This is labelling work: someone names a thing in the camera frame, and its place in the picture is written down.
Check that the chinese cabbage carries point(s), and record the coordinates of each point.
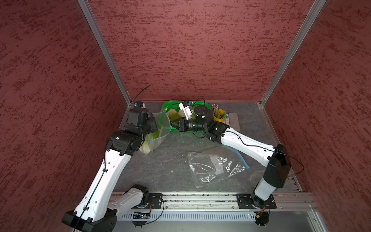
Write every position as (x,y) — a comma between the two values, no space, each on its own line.
(152,142)
(173,114)

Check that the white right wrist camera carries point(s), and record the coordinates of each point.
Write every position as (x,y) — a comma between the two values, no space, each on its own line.
(185,110)

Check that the aluminium right corner post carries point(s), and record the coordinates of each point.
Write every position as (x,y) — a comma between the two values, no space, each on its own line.
(299,38)

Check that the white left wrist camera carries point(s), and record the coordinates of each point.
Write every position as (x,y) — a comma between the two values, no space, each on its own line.
(139,104)

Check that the clear zipper bag blue seal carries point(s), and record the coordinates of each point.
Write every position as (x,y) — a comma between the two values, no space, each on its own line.
(162,120)

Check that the perforated white cable tray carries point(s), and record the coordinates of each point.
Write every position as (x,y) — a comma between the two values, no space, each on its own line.
(207,216)

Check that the blue white small box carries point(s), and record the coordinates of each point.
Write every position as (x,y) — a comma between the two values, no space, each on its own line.
(227,118)

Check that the green plastic perforated basket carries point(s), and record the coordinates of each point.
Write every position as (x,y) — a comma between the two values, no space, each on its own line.
(171,105)

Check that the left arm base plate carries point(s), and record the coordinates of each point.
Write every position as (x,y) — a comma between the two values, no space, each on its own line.
(152,201)

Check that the spare clear zipper bag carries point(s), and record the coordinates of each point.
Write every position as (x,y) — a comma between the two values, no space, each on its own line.
(215,164)

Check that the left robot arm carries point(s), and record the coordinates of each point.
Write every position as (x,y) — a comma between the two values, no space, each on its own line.
(94,213)

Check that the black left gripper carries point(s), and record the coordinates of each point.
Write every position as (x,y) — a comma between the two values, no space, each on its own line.
(151,122)

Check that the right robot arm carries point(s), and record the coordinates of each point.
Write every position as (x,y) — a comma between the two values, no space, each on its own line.
(274,158)

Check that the aluminium left corner post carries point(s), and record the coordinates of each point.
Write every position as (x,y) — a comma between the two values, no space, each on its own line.
(88,13)

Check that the aluminium corner post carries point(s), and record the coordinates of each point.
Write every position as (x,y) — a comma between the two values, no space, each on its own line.
(88,13)
(299,38)

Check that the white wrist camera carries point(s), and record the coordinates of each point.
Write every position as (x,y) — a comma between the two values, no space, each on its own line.
(139,104)
(185,110)

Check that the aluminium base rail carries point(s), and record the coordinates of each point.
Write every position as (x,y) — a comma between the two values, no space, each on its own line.
(227,201)

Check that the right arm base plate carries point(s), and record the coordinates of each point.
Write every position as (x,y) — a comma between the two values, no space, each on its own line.
(246,201)

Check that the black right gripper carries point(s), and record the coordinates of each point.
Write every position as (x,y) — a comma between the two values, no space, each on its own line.
(183,124)

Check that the yellow pencil cup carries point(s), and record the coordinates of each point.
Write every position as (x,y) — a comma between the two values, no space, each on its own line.
(222,119)

